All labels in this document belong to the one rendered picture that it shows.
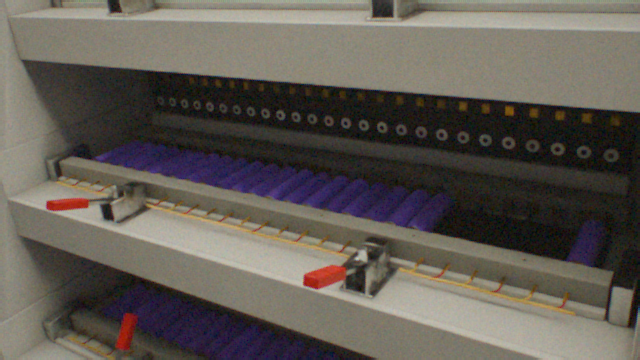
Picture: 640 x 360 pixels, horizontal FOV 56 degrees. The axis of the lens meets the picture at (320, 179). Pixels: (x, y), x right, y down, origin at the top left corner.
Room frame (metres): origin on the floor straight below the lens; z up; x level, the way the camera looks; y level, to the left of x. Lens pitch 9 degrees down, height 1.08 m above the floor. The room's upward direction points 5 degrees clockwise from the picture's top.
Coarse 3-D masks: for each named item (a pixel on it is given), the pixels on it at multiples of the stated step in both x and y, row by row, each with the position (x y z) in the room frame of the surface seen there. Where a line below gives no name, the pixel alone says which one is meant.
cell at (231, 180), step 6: (258, 162) 0.62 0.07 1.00; (246, 168) 0.60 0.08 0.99; (252, 168) 0.61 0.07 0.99; (258, 168) 0.61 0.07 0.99; (234, 174) 0.59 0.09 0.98; (240, 174) 0.59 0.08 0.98; (246, 174) 0.60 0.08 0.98; (252, 174) 0.60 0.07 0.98; (222, 180) 0.58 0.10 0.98; (228, 180) 0.58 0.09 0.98; (234, 180) 0.58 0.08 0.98; (240, 180) 0.59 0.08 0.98; (222, 186) 0.57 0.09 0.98; (228, 186) 0.57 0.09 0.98
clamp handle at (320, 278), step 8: (360, 248) 0.41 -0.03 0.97; (368, 248) 0.41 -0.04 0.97; (360, 256) 0.42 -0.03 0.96; (368, 256) 0.41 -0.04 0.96; (344, 264) 0.40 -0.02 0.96; (352, 264) 0.40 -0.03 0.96; (360, 264) 0.41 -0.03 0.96; (368, 264) 0.41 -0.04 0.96; (312, 272) 0.37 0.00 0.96; (320, 272) 0.37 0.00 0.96; (328, 272) 0.37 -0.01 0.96; (336, 272) 0.37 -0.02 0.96; (344, 272) 0.38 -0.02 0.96; (352, 272) 0.39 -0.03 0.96; (304, 280) 0.36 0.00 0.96; (312, 280) 0.36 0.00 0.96; (320, 280) 0.36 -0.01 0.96; (328, 280) 0.36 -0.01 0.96; (336, 280) 0.37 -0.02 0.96; (320, 288) 0.36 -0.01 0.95
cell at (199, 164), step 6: (210, 156) 0.65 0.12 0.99; (216, 156) 0.65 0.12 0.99; (198, 162) 0.63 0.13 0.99; (204, 162) 0.63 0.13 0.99; (210, 162) 0.64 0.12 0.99; (186, 168) 0.62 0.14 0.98; (192, 168) 0.62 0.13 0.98; (198, 168) 0.62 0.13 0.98; (174, 174) 0.60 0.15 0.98; (180, 174) 0.61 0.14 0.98; (186, 174) 0.61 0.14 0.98
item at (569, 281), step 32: (64, 160) 0.66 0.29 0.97; (96, 192) 0.60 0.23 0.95; (160, 192) 0.57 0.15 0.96; (192, 192) 0.55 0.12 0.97; (224, 192) 0.54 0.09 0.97; (224, 224) 0.51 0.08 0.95; (288, 224) 0.49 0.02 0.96; (320, 224) 0.48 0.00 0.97; (352, 224) 0.46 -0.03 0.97; (384, 224) 0.46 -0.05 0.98; (416, 256) 0.43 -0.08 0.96; (448, 256) 0.42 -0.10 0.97; (480, 256) 0.41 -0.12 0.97; (512, 256) 0.40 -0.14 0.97; (480, 288) 0.39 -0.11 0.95; (544, 288) 0.39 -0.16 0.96; (576, 288) 0.37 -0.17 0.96; (608, 288) 0.36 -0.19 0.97
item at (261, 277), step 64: (64, 128) 0.68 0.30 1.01; (128, 128) 0.76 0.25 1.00; (192, 128) 0.72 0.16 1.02; (256, 128) 0.67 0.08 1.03; (64, 192) 0.63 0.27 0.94; (128, 256) 0.54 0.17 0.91; (192, 256) 0.49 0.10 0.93; (256, 256) 0.47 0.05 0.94; (320, 256) 0.47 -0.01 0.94; (320, 320) 0.43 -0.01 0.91; (384, 320) 0.39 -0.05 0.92; (448, 320) 0.38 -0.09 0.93; (512, 320) 0.37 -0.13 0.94; (576, 320) 0.37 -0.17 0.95
